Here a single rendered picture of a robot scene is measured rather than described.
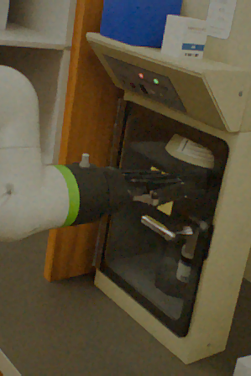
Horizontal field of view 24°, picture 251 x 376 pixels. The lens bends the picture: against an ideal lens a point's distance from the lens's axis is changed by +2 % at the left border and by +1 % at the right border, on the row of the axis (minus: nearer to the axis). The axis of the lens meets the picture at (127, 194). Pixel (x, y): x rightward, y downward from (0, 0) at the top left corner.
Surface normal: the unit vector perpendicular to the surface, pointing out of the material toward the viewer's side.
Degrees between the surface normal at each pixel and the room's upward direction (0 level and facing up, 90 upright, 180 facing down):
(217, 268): 90
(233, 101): 90
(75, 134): 90
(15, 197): 62
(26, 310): 0
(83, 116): 90
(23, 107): 78
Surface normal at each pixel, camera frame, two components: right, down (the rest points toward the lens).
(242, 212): 0.60, 0.37
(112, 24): -0.78, 0.10
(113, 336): 0.16, -0.92
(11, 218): 0.22, 0.34
